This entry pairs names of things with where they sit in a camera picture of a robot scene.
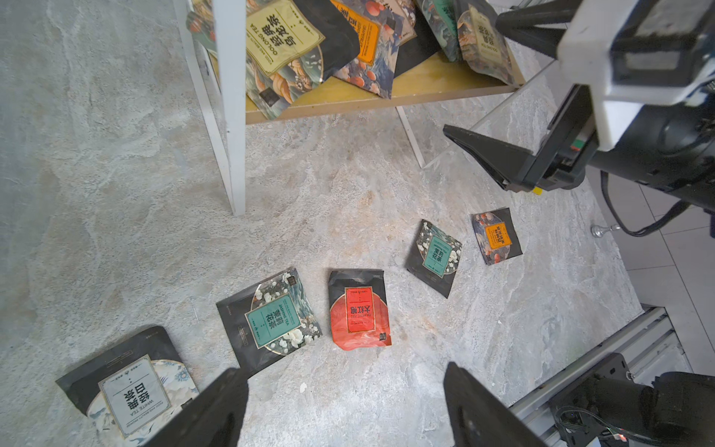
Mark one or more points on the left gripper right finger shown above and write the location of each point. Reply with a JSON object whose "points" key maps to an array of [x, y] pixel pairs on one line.
{"points": [[477, 417]]}

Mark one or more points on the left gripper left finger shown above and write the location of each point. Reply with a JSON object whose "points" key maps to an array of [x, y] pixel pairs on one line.
{"points": [[214, 418]]}

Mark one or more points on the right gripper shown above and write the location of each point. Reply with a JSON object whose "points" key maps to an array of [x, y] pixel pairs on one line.
{"points": [[571, 139]]}

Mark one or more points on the yellow label tea bag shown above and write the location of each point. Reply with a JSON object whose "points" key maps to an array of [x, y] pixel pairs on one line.
{"points": [[482, 46], [292, 48]]}

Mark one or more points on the white label tea bag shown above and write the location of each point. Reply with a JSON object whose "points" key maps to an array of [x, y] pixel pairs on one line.
{"points": [[132, 390]]}

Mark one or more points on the dark green tea bag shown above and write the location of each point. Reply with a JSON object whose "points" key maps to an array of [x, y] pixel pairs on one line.
{"points": [[440, 15]]}

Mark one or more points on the black green tea bag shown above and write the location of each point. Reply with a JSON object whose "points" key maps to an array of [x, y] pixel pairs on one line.
{"points": [[268, 321]]}

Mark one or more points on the orange label tea bag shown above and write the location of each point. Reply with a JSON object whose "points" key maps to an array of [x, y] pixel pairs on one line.
{"points": [[496, 236]]}

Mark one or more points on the red tea bag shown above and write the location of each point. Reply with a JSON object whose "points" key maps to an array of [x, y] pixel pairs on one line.
{"points": [[358, 309]]}

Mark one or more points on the green label tea bag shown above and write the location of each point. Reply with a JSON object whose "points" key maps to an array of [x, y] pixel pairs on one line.
{"points": [[434, 257]]}

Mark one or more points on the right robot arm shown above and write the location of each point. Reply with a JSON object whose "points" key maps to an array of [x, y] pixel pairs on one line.
{"points": [[667, 148]]}

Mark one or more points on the floral tea bag lower shelf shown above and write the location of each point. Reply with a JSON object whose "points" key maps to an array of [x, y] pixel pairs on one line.
{"points": [[405, 9]]}

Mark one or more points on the orange tea bag lower shelf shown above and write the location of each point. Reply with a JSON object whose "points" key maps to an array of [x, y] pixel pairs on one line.
{"points": [[379, 29]]}

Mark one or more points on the wooden two-tier shelf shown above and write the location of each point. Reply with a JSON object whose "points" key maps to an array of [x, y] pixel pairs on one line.
{"points": [[227, 112]]}

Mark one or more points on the small metal screw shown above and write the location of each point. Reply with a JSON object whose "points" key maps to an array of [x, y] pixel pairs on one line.
{"points": [[599, 231]]}

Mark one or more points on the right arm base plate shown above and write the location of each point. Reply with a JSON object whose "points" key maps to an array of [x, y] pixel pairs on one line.
{"points": [[677, 409]]}

